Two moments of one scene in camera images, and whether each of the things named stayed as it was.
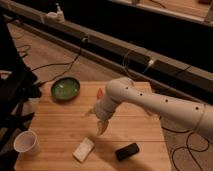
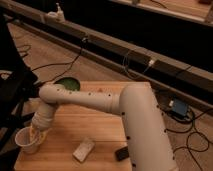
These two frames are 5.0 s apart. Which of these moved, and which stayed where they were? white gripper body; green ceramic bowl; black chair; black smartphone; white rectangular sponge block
Moved: white gripper body
Stayed: green ceramic bowl; black smartphone; black chair; white rectangular sponge block
